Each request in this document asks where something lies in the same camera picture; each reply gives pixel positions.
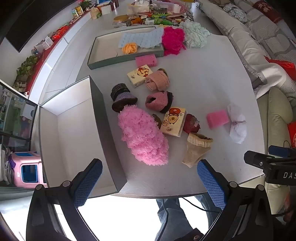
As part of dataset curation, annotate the light blue dimpled sheet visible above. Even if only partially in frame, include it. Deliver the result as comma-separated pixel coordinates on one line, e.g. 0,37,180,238
118,27,166,49

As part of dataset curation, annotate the red plastic bag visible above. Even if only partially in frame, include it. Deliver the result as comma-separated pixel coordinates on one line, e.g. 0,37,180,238
287,122,296,149

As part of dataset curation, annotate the orange knitted flower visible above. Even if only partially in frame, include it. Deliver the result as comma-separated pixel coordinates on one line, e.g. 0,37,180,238
122,42,138,55

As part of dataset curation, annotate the light pink fluffy cloth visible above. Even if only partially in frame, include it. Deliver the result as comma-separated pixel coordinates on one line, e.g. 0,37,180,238
117,104,170,166

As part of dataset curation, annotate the red-topped white cabinet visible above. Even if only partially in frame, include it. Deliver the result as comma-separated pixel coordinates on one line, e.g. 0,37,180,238
14,5,116,102

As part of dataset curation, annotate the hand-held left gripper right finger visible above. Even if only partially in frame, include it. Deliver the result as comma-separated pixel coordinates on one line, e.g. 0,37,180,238
196,159,274,241

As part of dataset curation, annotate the pink olive knit hat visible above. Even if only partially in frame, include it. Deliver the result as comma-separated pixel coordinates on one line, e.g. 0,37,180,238
145,68,171,92

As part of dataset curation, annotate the olive round disc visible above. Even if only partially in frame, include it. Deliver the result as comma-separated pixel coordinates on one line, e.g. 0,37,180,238
151,114,163,129

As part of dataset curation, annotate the person's blue jeans leg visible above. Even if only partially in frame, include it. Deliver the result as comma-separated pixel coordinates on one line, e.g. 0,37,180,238
156,197,222,241

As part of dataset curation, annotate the pink sponge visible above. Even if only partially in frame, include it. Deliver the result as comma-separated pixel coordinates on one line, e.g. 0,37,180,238
206,110,230,129
135,56,158,68

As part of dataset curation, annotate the gold round tin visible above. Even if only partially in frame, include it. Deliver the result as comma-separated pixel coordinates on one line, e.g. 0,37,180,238
113,14,129,24

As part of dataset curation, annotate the tissue pack with pig cartoon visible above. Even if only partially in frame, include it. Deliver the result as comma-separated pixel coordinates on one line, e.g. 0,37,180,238
160,107,187,138

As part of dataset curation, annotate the pile of assorted packets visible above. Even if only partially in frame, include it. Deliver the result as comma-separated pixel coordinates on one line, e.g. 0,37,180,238
113,0,192,28

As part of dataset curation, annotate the purple black knit hat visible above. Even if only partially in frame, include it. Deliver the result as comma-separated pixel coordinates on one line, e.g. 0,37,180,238
110,83,138,113

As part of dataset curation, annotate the black television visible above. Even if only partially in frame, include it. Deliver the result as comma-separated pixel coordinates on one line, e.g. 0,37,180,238
6,0,79,52

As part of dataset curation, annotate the mint white fluffy cloth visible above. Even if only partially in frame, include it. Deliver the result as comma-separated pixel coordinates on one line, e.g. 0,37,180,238
180,20,211,49

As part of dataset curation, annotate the purple cloth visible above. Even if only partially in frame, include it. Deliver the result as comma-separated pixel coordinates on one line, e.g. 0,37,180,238
6,150,16,172

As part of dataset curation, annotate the large grey box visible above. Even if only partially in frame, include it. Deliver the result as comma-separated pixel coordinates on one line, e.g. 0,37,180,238
38,75,127,200

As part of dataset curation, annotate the tissue pack with red cartoon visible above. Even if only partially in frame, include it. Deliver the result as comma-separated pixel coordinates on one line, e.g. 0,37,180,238
127,65,154,88

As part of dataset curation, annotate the dark red fabric rose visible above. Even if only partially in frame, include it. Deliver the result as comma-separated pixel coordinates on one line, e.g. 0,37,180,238
183,113,200,134

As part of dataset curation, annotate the red cushion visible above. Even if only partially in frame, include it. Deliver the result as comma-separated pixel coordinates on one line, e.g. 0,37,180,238
252,0,284,24

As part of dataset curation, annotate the pale green seat cushion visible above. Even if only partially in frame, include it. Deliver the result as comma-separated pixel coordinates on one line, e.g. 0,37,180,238
257,88,293,214

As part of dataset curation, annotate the pink knit hat dark cuff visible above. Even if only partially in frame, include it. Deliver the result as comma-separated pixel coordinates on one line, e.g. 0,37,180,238
145,91,174,114

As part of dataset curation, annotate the black cable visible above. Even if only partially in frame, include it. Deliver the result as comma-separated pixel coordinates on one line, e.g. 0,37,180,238
179,197,222,212

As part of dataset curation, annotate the grey white sofa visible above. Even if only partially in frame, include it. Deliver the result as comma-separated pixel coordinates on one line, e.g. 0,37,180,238
199,0,296,149

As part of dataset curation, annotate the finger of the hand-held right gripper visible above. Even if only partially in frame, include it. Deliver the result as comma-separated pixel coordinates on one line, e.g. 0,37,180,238
244,150,278,173
268,145,296,159

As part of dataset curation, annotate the shallow grey tray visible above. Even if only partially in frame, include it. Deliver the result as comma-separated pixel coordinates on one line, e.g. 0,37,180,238
87,27,165,70

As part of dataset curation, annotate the glass display cabinet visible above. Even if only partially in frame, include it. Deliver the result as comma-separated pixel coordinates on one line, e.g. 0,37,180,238
0,80,38,142

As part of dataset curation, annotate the pink plastic stool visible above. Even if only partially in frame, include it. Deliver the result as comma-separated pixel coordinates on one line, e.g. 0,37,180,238
9,151,48,188

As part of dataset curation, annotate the row of colourful snack packets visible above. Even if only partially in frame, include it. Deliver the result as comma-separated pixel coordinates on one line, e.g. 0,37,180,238
47,23,71,41

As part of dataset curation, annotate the red fabric piece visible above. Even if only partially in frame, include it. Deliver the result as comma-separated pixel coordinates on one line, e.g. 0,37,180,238
265,56,296,81

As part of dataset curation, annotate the white carton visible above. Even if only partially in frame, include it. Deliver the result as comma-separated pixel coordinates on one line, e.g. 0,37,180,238
99,4,112,16

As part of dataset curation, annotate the beige knit hat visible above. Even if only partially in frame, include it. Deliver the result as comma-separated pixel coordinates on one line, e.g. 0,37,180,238
181,133,213,168

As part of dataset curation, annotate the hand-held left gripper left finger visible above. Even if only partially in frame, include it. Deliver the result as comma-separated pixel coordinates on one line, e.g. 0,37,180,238
26,158,103,241

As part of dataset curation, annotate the magenta fluffy cloth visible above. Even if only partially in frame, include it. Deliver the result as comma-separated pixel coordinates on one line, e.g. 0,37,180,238
161,26,186,57

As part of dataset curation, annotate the green potted plant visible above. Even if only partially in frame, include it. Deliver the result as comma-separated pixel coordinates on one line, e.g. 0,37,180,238
14,56,38,90

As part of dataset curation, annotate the white cloth bundle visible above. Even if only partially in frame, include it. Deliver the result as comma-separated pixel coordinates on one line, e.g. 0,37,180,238
227,103,247,144

